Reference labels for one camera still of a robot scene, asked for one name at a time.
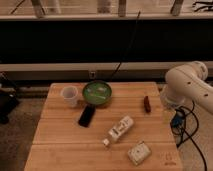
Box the small brown object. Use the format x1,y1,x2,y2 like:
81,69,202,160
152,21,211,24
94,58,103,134
144,96,151,113

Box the translucent plastic cup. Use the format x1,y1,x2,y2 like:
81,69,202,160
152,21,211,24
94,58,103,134
60,86,78,107

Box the black floor cables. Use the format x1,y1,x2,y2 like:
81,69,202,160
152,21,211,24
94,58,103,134
170,99,208,171

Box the black smartphone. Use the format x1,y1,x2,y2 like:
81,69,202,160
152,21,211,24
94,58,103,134
78,105,95,127

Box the black hanging cable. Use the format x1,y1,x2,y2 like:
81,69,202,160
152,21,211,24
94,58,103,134
107,10,142,80

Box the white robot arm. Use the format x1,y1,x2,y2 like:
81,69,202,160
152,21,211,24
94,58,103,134
162,61,213,114

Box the dark object at left edge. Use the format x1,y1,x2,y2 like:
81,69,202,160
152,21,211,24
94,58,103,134
0,72,20,126

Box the green ceramic bowl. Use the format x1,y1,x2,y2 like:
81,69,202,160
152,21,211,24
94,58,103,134
82,80,112,106

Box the clear plastic bottle white label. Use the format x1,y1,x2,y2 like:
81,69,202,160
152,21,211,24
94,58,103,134
103,116,134,147

